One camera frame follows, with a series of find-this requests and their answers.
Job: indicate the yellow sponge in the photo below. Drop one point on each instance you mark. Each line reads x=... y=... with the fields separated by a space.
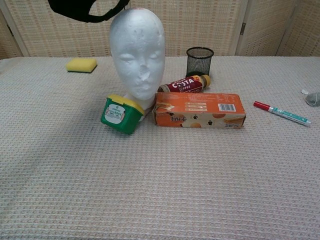
x=81 y=65

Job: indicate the red capped marker pen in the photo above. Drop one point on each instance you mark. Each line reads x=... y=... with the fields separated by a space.
x=282 y=113

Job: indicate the black mesh pen holder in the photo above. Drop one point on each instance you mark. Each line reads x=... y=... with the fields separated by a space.
x=199 y=62

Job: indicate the white foam mannequin head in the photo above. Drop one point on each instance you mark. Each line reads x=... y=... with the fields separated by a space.
x=138 y=55

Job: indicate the green tub yellow lid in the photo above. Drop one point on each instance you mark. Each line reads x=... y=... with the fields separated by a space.
x=121 y=117

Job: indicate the Costa coffee bottle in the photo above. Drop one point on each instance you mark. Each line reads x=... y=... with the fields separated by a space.
x=186 y=85

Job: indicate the orange biscuit box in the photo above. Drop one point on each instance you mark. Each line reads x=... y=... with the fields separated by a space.
x=200 y=110

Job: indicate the woven folding screen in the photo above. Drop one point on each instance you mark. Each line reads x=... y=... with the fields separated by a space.
x=225 y=25

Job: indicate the beige woven tablecloth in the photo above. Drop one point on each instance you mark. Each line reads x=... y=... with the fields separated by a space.
x=160 y=162

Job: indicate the grey tea bag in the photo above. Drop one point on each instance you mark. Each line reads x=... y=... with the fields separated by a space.
x=312 y=97

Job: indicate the black baseball cap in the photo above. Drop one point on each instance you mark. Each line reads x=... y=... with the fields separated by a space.
x=87 y=10

